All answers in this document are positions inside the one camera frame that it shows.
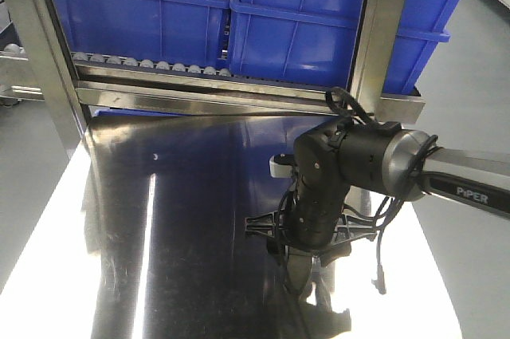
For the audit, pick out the left blue plastic bin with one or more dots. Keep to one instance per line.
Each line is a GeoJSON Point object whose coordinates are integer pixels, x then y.
{"type": "Point", "coordinates": [192, 32]}

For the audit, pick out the roller conveyor track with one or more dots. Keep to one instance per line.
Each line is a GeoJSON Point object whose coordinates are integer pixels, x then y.
{"type": "Point", "coordinates": [149, 64]}

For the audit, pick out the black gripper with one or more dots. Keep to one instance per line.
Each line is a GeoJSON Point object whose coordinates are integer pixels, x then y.
{"type": "Point", "coordinates": [312, 218]}

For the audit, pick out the right blue plastic bin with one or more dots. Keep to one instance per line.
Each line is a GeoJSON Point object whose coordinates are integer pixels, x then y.
{"type": "Point", "coordinates": [313, 41]}

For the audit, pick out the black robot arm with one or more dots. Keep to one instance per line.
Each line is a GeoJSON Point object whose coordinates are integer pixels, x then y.
{"type": "Point", "coordinates": [349, 180]}

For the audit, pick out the grey brake pad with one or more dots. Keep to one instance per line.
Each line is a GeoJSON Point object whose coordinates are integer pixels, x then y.
{"type": "Point", "coordinates": [297, 264]}

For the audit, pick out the blue plastic bin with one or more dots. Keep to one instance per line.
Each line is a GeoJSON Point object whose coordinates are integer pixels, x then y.
{"type": "Point", "coordinates": [192, 32]}
{"type": "Point", "coordinates": [313, 41]}

